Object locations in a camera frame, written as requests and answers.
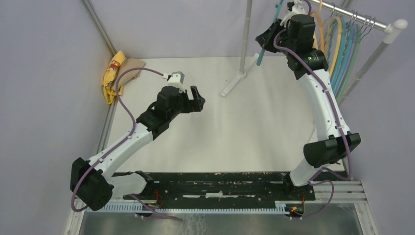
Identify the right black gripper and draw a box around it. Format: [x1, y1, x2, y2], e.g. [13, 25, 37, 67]
[255, 18, 296, 57]

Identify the purple cable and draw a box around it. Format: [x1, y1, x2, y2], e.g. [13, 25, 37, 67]
[273, 0, 354, 219]
[70, 68, 169, 213]

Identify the yellow patterned cloth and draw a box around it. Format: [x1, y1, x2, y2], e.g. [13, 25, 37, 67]
[102, 50, 126, 105]

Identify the blue wavy hanger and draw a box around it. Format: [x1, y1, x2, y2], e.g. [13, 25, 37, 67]
[324, 17, 361, 96]
[329, 20, 355, 91]

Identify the white garment rack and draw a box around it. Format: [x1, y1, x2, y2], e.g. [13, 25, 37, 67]
[221, 0, 408, 102]

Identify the beige cloth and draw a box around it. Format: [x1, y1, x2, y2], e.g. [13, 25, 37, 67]
[111, 58, 146, 94]

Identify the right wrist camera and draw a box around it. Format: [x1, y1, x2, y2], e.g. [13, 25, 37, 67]
[280, 0, 308, 27]

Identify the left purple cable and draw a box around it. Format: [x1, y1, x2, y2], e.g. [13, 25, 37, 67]
[70, 68, 169, 213]

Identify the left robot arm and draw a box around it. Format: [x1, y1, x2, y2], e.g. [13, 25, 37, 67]
[70, 86, 206, 212]

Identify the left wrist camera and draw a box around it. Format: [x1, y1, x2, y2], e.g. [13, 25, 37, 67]
[167, 71, 185, 93]

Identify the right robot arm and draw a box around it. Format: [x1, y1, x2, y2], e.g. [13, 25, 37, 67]
[255, 14, 361, 200]

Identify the orange wavy hanger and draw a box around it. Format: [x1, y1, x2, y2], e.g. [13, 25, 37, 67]
[311, 10, 332, 58]

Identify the green wavy hanger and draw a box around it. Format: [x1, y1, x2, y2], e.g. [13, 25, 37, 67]
[335, 19, 377, 101]

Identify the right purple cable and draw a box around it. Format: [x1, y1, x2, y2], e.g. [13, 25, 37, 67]
[273, 0, 354, 219]

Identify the yellow wavy hanger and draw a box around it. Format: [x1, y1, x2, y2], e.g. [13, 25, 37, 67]
[324, 16, 346, 75]

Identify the white cable duct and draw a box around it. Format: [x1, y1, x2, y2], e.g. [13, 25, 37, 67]
[85, 202, 289, 214]

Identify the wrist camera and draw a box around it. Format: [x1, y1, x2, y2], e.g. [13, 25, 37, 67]
[167, 71, 185, 93]
[280, 0, 308, 27]

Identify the purple wavy hanger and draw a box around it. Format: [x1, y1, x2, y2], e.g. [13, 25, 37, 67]
[332, 18, 370, 96]

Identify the peach plastic hanger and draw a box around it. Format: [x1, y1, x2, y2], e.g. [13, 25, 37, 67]
[311, 0, 324, 51]

